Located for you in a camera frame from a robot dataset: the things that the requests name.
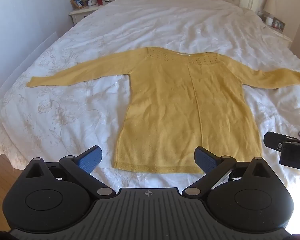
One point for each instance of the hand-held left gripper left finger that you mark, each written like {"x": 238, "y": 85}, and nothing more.
{"x": 91, "y": 158}

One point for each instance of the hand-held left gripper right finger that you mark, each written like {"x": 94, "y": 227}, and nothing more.
{"x": 202, "y": 158}

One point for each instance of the yellow knit sweater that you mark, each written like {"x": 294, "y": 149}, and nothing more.
{"x": 180, "y": 110}

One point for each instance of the white nightstand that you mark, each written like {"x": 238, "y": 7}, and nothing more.
{"x": 281, "y": 33}
{"x": 81, "y": 15}

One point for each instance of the white jar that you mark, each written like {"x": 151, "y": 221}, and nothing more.
{"x": 269, "y": 20}

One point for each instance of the white table lamp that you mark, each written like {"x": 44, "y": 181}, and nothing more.
{"x": 270, "y": 6}

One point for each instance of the white floral bedspread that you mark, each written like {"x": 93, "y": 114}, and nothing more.
{"x": 165, "y": 22}

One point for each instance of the small white clock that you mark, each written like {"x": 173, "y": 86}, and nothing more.
{"x": 91, "y": 3}

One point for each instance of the wooden photo frame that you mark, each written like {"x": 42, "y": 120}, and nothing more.
{"x": 78, "y": 3}

